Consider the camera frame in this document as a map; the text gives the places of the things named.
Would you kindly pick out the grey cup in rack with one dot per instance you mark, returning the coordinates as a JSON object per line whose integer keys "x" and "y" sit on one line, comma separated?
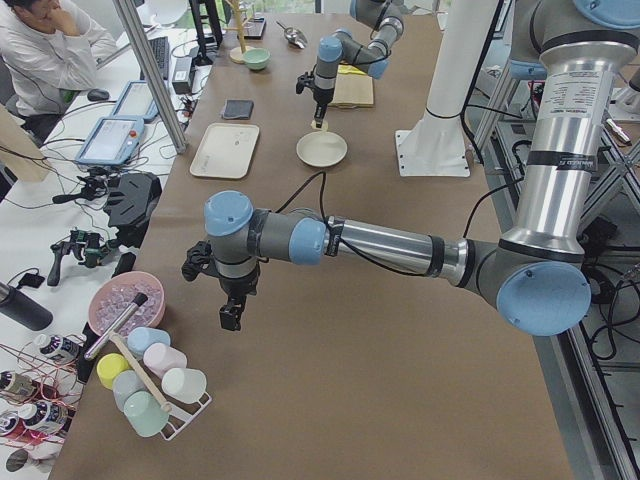
{"x": 124, "y": 386}

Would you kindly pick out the black keyboard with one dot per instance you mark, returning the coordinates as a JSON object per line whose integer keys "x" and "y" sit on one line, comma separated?
{"x": 161, "y": 50}

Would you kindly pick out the metal rack at corner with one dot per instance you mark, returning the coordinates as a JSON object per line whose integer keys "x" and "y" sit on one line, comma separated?
{"x": 180, "y": 418}

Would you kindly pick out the wooden cutting board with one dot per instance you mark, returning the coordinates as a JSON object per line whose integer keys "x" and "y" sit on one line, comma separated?
{"x": 353, "y": 88}

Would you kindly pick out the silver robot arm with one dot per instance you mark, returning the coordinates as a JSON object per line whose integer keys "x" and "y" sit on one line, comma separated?
{"x": 532, "y": 273}
{"x": 385, "y": 19}

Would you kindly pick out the grey folded cloth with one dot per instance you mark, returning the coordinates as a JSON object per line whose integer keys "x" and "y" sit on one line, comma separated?
{"x": 237, "y": 109}

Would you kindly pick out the black computer mouse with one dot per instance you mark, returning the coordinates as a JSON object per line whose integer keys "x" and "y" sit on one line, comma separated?
{"x": 97, "y": 95}

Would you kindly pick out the upper teach pendant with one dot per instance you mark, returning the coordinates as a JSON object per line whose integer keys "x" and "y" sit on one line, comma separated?
{"x": 112, "y": 141}

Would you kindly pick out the mint cup in rack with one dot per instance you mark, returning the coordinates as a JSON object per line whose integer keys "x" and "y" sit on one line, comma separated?
{"x": 145, "y": 414}

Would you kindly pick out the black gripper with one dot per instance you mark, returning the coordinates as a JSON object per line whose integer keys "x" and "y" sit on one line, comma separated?
{"x": 235, "y": 285}
{"x": 320, "y": 98}

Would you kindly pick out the black thermos bottle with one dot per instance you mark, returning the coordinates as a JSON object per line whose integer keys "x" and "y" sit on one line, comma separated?
{"x": 22, "y": 309}

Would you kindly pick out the black handled metal tool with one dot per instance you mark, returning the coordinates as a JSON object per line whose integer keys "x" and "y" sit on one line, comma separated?
{"x": 139, "y": 300}

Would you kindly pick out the blue cup in rack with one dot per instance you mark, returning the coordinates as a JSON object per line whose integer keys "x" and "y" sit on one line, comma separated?
{"x": 141, "y": 338}

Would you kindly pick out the aluminium frame post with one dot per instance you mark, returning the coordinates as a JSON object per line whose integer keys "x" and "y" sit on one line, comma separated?
{"x": 129, "y": 18}

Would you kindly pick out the wooden cup rack stand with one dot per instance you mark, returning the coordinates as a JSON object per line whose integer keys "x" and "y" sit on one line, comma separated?
{"x": 236, "y": 54}

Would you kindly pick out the seated person white shirt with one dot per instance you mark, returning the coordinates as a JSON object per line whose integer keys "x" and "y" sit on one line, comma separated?
{"x": 52, "y": 49}

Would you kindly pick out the bottle rack with bottles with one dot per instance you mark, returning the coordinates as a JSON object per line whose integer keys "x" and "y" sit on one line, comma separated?
{"x": 40, "y": 390}

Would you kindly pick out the mint green bowl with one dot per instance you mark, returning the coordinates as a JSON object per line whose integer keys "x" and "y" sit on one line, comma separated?
{"x": 256, "y": 59}

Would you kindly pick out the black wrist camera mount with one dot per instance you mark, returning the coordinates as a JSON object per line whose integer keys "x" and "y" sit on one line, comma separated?
{"x": 305, "y": 81}
{"x": 199, "y": 260}

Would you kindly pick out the metal ice scoop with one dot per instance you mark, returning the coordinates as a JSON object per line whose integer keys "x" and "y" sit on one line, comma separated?
{"x": 294, "y": 36}

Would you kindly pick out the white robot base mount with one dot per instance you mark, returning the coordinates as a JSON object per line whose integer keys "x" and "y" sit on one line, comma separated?
{"x": 435, "y": 146}

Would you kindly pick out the cream rabbit tray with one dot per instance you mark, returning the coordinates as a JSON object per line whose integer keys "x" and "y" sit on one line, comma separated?
{"x": 225, "y": 151}

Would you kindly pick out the yellow cup in rack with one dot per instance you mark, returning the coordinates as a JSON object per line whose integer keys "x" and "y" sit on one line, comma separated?
{"x": 109, "y": 367}

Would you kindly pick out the white cup in rack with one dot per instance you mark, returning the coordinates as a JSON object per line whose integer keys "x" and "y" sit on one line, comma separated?
{"x": 184, "y": 384}

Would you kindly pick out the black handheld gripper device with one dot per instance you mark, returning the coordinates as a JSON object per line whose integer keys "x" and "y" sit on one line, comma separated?
{"x": 87, "y": 248}

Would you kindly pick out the pink cup in rack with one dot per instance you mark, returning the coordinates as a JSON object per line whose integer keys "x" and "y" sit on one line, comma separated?
{"x": 159, "y": 358}

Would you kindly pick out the pink ice bowl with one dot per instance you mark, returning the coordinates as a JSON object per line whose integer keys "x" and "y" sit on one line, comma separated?
{"x": 118, "y": 293}

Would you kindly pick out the cream round plate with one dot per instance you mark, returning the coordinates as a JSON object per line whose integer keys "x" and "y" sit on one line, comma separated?
{"x": 321, "y": 149}

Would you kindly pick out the white steamed bun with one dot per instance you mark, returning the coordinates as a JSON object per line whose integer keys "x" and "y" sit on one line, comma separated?
{"x": 319, "y": 126}

